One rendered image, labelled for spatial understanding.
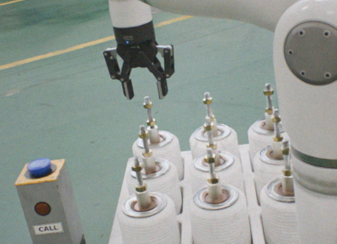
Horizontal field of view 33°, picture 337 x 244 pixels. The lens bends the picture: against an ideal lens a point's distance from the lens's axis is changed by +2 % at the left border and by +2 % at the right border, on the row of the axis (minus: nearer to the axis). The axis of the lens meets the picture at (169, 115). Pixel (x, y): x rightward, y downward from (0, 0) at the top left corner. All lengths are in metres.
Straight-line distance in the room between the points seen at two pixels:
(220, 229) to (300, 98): 0.42
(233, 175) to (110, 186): 0.59
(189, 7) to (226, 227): 0.42
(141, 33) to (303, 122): 0.55
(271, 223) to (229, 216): 0.07
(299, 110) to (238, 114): 1.28
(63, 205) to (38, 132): 1.01
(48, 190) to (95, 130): 0.93
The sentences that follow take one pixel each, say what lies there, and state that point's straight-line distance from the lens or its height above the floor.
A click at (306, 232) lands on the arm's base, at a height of 0.39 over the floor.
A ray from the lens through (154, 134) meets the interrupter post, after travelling 1.14.
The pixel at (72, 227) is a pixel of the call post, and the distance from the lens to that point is 1.03.
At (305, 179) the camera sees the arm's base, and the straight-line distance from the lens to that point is 0.58.
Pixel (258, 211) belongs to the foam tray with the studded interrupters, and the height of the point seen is 0.18.
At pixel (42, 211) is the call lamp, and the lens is 1.00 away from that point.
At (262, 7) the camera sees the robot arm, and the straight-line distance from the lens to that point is 0.60.
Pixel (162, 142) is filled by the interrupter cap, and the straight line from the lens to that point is 1.14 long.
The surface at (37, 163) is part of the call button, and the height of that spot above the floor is 0.33.
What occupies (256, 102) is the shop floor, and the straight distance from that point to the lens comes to 1.90.
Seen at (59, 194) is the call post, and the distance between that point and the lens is 0.98.
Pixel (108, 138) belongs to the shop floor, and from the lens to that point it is 1.81.
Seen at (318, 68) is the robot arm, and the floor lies 0.57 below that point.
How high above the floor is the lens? 0.75
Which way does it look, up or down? 24 degrees down
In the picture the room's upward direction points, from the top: 10 degrees counter-clockwise
